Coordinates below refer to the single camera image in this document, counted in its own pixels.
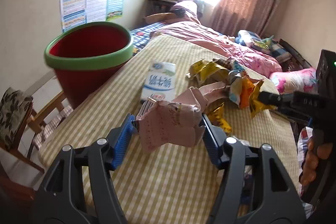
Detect orange pillow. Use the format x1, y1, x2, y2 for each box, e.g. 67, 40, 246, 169
143, 13, 177, 25

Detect red bin with green rim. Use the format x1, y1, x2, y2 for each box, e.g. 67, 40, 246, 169
44, 22, 133, 109

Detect golden yellow snack wrapper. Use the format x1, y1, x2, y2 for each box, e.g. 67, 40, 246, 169
205, 102, 232, 134

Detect folded plaid blanket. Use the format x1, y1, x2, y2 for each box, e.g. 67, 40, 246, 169
235, 30, 291, 64

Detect pink floral pillow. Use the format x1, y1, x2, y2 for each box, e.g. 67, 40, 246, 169
269, 67, 318, 94

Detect right hand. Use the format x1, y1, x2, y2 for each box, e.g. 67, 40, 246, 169
299, 138, 333, 186

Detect white blue milk carton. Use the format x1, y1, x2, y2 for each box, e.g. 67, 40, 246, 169
140, 60, 176, 103

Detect wooden chair with cushion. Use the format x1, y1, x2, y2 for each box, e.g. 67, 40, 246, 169
1, 87, 73, 173

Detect blue plaid bed sheet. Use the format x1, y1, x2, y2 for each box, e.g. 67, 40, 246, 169
130, 21, 167, 56

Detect pink quilt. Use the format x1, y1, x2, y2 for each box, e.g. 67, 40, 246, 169
150, 0, 282, 77

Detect yellow crumpled wrapper pile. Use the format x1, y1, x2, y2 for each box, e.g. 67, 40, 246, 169
186, 57, 248, 87

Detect pink paper carton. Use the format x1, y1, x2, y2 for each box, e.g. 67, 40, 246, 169
135, 89, 205, 153

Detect dark wooden nightstand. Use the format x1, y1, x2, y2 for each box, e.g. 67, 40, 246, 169
145, 0, 177, 16

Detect wall poster charts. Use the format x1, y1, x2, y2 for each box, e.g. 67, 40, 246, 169
60, 0, 124, 32

